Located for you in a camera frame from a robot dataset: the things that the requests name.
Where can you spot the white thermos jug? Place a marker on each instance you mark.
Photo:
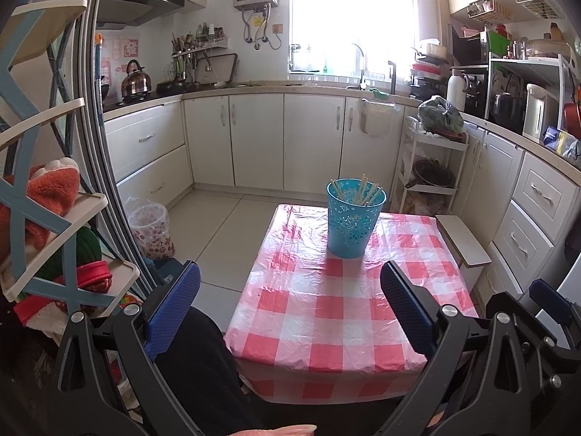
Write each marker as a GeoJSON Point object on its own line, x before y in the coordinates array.
{"type": "Point", "coordinates": [456, 93]}

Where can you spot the stack of dishes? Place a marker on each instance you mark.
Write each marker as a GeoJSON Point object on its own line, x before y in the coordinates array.
{"type": "Point", "coordinates": [429, 70]}

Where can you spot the red pot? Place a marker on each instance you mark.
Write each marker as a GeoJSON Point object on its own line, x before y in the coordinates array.
{"type": "Point", "coordinates": [573, 120]}

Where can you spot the black frying pan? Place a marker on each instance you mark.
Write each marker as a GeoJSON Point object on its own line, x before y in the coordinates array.
{"type": "Point", "coordinates": [172, 87]}

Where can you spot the floral waste bin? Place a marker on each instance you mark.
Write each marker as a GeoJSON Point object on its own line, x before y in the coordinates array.
{"type": "Point", "coordinates": [152, 231]}

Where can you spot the cream cabinet run with drawers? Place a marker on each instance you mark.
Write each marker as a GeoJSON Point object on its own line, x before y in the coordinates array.
{"type": "Point", "coordinates": [504, 177]}

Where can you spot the black microwave oven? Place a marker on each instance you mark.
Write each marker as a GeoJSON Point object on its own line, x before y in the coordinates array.
{"type": "Point", "coordinates": [467, 47]}

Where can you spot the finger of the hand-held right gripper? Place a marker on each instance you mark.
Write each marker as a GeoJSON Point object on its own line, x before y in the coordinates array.
{"type": "Point", "coordinates": [551, 302]}
{"type": "Point", "coordinates": [544, 359]}

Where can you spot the green plush item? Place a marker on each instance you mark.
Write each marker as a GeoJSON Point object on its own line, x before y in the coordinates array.
{"type": "Point", "coordinates": [88, 250]}

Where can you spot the bunch of wooden chopsticks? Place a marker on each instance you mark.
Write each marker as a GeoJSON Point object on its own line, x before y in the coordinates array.
{"type": "Point", "coordinates": [363, 184]}

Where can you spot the kitchen faucet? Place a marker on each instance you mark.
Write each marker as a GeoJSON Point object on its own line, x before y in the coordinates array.
{"type": "Point", "coordinates": [362, 66]}

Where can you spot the green plastic board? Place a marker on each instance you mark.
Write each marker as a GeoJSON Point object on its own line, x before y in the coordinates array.
{"type": "Point", "coordinates": [504, 41]}

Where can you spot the white and blue shelf unit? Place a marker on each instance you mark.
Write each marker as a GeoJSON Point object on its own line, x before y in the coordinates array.
{"type": "Point", "coordinates": [68, 231]}

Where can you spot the steel cooking pot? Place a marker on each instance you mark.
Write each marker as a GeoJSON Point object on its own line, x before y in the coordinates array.
{"type": "Point", "coordinates": [506, 109]}

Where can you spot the white storage trolley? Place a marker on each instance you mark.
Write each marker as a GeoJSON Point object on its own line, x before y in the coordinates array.
{"type": "Point", "coordinates": [458, 145]}

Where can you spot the white electric water pot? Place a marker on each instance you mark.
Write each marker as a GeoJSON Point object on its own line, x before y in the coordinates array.
{"type": "Point", "coordinates": [538, 113]}

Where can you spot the white hanging waste bin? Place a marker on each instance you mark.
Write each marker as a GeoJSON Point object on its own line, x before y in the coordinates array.
{"type": "Point", "coordinates": [379, 120]}

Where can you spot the dark pan on trolley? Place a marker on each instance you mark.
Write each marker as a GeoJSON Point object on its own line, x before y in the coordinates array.
{"type": "Point", "coordinates": [431, 175]}

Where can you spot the cream door cabinet run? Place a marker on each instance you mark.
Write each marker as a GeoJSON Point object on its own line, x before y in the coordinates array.
{"type": "Point", "coordinates": [272, 141]}

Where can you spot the cream drawer cabinet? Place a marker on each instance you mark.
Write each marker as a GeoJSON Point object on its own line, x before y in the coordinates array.
{"type": "Point", "coordinates": [145, 145]}

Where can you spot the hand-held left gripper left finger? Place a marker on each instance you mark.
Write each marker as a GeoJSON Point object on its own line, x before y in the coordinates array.
{"type": "Point", "coordinates": [174, 309]}

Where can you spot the leaning cutting board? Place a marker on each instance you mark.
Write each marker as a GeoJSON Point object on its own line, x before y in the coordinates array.
{"type": "Point", "coordinates": [222, 68]}

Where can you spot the bag of green vegetables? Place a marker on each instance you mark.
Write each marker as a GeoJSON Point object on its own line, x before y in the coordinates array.
{"type": "Point", "coordinates": [440, 116]}

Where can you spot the wall socket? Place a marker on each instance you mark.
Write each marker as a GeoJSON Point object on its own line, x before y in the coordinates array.
{"type": "Point", "coordinates": [278, 28]}

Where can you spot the yellow packet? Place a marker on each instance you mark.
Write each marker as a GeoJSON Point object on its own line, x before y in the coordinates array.
{"type": "Point", "coordinates": [571, 145]}

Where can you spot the orange plush toy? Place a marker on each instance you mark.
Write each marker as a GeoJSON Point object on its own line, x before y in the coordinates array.
{"type": "Point", "coordinates": [50, 190]}

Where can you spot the pink wall stickers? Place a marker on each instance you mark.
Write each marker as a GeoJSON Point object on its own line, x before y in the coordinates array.
{"type": "Point", "coordinates": [118, 54]}

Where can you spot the blue packet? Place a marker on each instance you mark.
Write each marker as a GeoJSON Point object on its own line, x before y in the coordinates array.
{"type": "Point", "coordinates": [553, 138]}

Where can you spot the white low stool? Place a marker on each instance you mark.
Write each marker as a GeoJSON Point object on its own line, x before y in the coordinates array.
{"type": "Point", "coordinates": [463, 240]}

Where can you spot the white counter shelf rack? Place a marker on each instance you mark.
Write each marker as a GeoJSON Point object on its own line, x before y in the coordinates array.
{"type": "Point", "coordinates": [531, 66]}

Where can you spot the red checked plastic tablecloth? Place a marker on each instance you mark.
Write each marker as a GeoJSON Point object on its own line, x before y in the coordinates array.
{"type": "Point", "coordinates": [317, 290]}

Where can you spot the blue perforated plastic basket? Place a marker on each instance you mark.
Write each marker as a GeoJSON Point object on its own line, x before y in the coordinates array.
{"type": "Point", "coordinates": [352, 231]}

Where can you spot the person's left leg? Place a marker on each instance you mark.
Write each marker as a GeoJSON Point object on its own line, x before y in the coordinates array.
{"type": "Point", "coordinates": [204, 372]}

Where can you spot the kitchen window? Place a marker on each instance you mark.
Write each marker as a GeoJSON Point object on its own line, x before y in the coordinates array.
{"type": "Point", "coordinates": [354, 13]}

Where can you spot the steel whistling kettle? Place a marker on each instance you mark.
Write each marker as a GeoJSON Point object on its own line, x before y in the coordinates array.
{"type": "Point", "coordinates": [136, 81]}

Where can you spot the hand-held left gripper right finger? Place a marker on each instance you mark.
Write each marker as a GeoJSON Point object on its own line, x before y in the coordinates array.
{"type": "Point", "coordinates": [406, 309]}

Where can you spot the wall utensil rack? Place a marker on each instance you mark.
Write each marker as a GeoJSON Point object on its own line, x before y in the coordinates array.
{"type": "Point", "coordinates": [199, 47]}

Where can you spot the range hood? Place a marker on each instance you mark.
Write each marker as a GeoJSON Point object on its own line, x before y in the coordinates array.
{"type": "Point", "coordinates": [131, 7]}

